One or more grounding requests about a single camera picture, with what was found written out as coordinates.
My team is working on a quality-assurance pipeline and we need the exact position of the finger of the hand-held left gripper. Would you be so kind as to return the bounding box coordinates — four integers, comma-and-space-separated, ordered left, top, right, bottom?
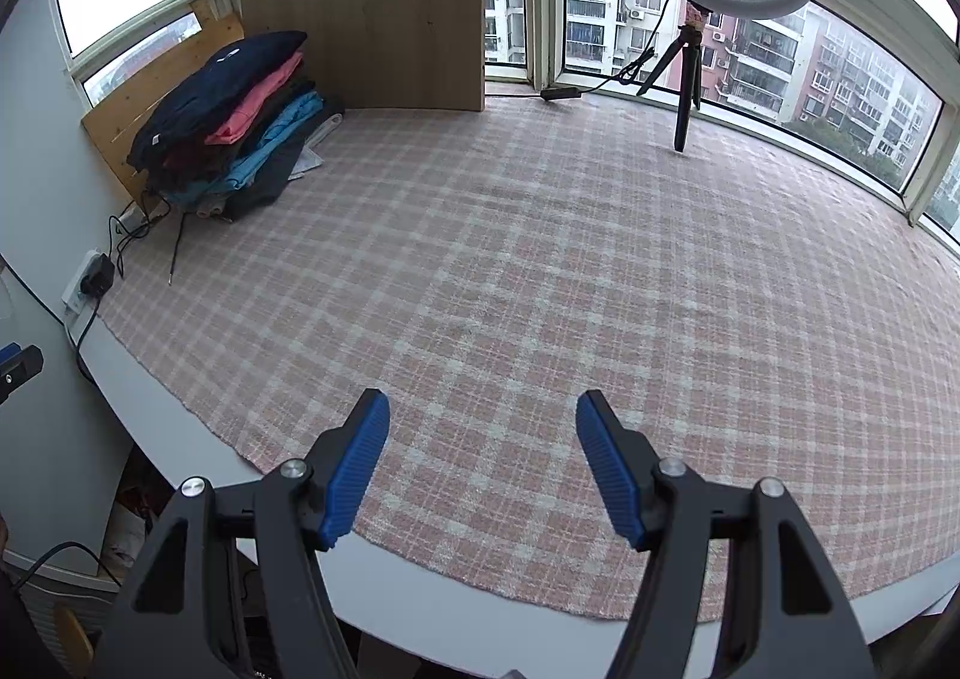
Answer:
0, 341, 44, 406

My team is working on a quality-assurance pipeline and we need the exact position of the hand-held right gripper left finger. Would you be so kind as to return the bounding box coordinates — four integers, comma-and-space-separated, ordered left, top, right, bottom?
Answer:
94, 388, 391, 679

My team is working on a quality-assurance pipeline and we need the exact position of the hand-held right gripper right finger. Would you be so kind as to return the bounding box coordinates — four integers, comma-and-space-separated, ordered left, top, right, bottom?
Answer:
576, 390, 877, 679

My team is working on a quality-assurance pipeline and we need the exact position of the navy blue shirt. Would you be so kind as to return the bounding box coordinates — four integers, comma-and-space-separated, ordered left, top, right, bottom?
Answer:
126, 31, 308, 174

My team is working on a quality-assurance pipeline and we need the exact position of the stack of folded clothes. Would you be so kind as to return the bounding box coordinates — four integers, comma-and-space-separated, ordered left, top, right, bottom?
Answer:
146, 52, 346, 224

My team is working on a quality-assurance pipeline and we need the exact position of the white power strip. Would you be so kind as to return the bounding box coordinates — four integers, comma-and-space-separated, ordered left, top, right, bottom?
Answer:
60, 247, 113, 316

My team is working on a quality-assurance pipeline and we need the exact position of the black power adapter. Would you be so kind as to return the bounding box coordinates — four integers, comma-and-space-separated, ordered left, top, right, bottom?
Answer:
79, 257, 117, 297

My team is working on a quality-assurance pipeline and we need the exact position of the pink plaid blanket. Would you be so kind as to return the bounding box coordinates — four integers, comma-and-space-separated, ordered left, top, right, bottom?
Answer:
96, 95, 960, 624

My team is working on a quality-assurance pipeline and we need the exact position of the light wooden board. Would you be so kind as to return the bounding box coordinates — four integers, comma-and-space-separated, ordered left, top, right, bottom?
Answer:
236, 0, 487, 113

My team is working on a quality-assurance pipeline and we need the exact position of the black adapter power cable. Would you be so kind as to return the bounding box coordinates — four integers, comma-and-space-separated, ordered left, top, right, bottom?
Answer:
71, 296, 102, 387

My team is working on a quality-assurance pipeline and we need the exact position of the black charger cable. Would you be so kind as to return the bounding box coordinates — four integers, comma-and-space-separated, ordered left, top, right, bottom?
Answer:
107, 199, 173, 275

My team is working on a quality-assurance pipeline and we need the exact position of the thin black cable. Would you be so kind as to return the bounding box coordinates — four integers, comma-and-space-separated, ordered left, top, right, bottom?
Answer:
11, 542, 122, 590

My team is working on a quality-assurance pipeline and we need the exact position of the black cable with metal tip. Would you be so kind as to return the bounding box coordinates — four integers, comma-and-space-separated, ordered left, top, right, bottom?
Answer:
166, 210, 188, 288

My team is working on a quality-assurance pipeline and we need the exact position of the black ring light cable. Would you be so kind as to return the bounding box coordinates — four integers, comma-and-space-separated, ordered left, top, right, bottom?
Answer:
540, 0, 680, 104

